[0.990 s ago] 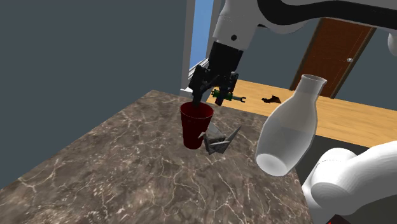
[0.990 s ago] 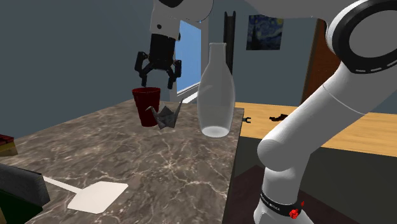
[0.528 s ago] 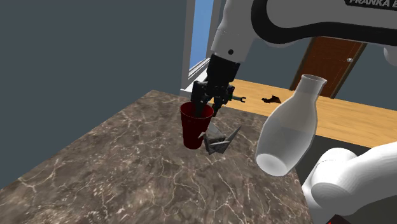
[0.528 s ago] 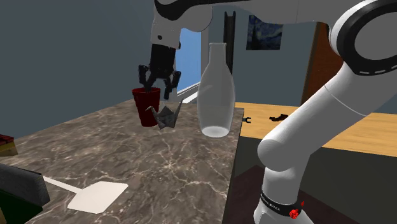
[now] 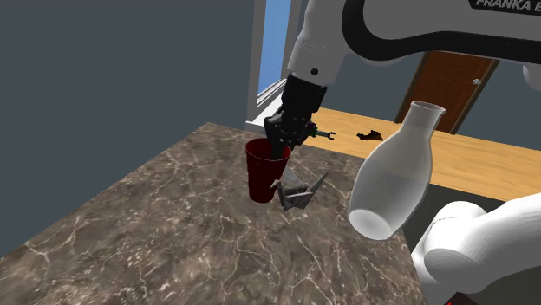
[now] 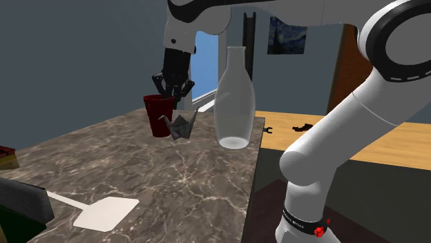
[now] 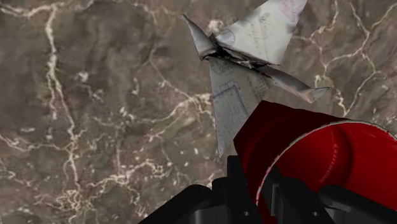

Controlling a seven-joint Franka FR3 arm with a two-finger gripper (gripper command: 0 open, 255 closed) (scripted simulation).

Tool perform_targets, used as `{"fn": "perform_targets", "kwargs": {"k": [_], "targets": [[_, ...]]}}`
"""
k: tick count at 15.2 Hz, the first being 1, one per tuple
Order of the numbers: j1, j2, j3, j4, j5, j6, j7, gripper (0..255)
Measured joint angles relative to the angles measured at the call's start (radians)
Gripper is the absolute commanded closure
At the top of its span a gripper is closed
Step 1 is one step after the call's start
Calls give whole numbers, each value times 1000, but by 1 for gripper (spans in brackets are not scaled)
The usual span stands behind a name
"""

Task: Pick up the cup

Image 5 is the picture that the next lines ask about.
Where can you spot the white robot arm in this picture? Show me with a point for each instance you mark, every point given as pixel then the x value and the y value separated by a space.
pixel 422 19

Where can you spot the brown wooden door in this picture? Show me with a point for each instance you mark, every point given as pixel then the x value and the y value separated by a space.
pixel 448 84

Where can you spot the grey paper crane figure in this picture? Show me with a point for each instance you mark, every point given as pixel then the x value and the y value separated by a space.
pixel 296 192

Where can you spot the white vase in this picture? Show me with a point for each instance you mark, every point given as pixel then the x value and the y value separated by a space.
pixel 395 177

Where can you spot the dark red cup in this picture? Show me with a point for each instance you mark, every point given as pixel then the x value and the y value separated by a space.
pixel 263 177

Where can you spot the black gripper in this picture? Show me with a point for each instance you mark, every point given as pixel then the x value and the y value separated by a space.
pixel 302 99

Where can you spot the light wooden table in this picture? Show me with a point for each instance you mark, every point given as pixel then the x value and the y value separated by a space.
pixel 473 160

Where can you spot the window with white frame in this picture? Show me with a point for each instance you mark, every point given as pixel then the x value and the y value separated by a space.
pixel 272 46

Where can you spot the dark brown crumpled object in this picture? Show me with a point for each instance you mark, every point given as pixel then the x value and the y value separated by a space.
pixel 371 136

